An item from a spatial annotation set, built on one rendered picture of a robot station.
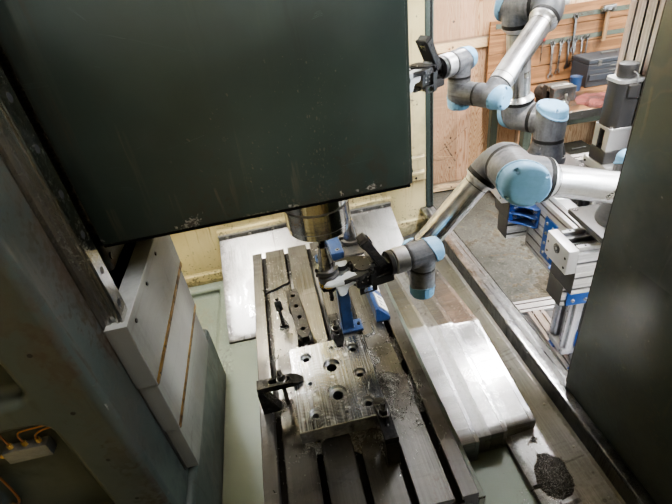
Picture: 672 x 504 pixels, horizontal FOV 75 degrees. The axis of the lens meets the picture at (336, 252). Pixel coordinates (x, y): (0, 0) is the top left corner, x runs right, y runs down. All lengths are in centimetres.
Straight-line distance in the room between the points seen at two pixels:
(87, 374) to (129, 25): 59
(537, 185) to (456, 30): 277
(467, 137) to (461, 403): 295
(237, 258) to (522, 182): 143
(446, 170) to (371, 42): 338
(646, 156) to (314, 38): 68
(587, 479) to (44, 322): 139
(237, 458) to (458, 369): 80
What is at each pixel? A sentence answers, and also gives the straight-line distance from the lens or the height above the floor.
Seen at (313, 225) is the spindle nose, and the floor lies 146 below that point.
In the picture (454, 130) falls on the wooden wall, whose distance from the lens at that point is 406.
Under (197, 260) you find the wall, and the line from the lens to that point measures 235.
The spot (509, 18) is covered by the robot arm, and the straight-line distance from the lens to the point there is 183.
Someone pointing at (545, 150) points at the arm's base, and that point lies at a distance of 194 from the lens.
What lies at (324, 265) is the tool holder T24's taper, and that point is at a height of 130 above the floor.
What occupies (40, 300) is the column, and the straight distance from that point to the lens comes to 83.
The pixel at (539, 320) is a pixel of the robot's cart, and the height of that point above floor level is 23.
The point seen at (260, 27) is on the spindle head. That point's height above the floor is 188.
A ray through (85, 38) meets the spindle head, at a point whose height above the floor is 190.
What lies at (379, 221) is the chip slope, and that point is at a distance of 223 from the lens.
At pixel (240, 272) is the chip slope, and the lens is 214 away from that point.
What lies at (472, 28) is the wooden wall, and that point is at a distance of 390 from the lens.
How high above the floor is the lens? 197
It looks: 34 degrees down
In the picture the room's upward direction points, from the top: 9 degrees counter-clockwise
